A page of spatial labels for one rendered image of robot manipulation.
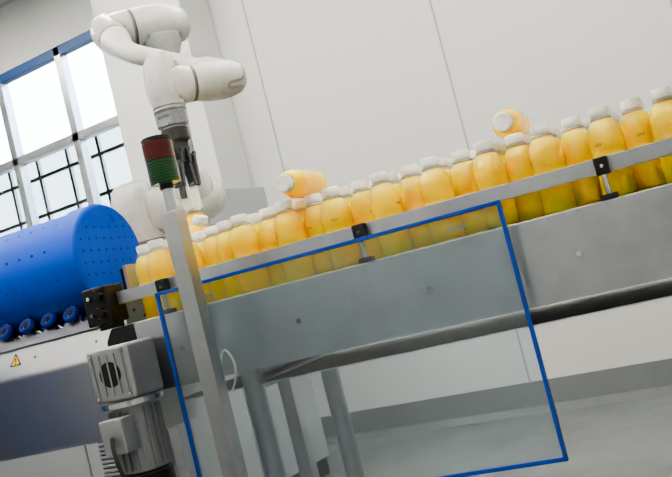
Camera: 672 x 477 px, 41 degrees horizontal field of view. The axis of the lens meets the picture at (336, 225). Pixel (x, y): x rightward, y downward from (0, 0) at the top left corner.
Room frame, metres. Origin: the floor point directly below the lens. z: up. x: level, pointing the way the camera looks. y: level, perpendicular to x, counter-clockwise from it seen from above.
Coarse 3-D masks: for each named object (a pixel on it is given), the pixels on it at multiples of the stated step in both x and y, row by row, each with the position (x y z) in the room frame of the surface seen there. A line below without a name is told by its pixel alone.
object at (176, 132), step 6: (174, 126) 2.41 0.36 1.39; (180, 126) 2.42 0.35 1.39; (186, 126) 2.43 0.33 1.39; (162, 132) 2.42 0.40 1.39; (168, 132) 2.41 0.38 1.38; (174, 132) 2.41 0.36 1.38; (180, 132) 2.41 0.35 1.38; (186, 132) 2.43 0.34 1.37; (174, 138) 2.41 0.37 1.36; (180, 138) 2.42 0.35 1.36; (186, 138) 2.43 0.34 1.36; (174, 144) 2.41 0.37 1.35; (180, 144) 2.44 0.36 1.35; (186, 144) 2.47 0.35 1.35; (174, 150) 2.41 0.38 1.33; (186, 156) 2.45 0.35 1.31
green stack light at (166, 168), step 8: (152, 160) 1.83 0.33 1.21; (160, 160) 1.83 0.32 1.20; (168, 160) 1.84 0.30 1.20; (152, 168) 1.83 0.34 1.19; (160, 168) 1.83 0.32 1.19; (168, 168) 1.83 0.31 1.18; (176, 168) 1.85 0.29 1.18; (152, 176) 1.83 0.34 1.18; (160, 176) 1.83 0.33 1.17; (168, 176) 1.83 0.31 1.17; (176, 176) 1.84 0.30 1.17; (152, 184) 1.84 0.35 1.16
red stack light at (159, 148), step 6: (162, 138) 1.83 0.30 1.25; (168, 138) 1.85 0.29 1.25; (144, 144) 1.83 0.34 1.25; (150, 144) 1.83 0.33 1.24; (156, 144) 1.83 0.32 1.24; (162, 144) 1.83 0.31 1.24; (168, 144) 1.84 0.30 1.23; (144, 150) 1.84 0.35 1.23; (150, 150) 1.83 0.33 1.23; (156, 150) 1.83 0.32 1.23; (162, 150) 1.83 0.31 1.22; (168, 150) 1.84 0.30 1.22; (144, 156) 1.84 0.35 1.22; (150, 156) 1.83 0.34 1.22; (156, 156) 1.83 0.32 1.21; (162, 156) 1.83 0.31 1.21; (168, 156) 1.84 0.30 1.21; (174, 156) 1.86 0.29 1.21
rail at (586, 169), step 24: (648, 144) 1.64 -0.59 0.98; (576, 168) 1.70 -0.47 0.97; (480, 192) 1.77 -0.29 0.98; (504, 192) 1.75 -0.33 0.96; (528, 192) 1.73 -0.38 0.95; (408, 216) 1.83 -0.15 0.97; (432, 216) 1.81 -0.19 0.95; (312, 240) 1.91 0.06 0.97; (336, 240) 1.89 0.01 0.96; (216, 264) 2.01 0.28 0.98; (240, 264) 1.98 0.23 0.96; (144, 288) 2.08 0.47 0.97
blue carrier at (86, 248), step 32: (64, 224) 2.28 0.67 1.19; (96, 224) 2.33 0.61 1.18; (128, 224) 2.46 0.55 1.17; (0, 256) 2.34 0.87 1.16; (32, 256) 2.29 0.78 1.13; (64, 256) 2.24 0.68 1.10; (96, 256) 2.30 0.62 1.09; (128, 256) 2.43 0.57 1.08; (0, 288) 2.33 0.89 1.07; (32, 288) 2.30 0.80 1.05; (64, 288) 2.27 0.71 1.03; (0, 320) 2.38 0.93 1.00
